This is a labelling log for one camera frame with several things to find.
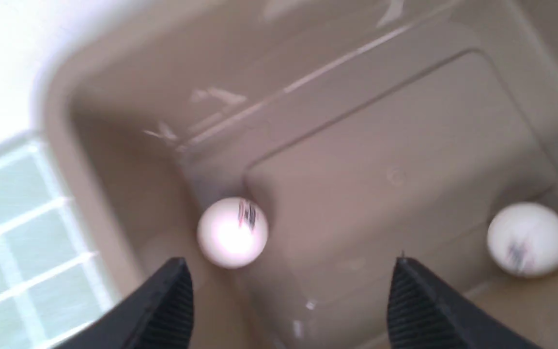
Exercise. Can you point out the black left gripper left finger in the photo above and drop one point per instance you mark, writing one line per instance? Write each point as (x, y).
(157, 315)

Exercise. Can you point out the white ball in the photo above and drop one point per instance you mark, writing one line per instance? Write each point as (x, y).
(232, 232)
(522, 240)

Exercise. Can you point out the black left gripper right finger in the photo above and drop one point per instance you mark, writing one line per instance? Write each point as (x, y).
(424, 312)

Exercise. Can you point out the green checkered tablecloth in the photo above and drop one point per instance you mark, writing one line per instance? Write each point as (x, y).
(53, 281)

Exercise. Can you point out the olive green plastic bin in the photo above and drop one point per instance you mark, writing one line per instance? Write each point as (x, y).
(364, 129)

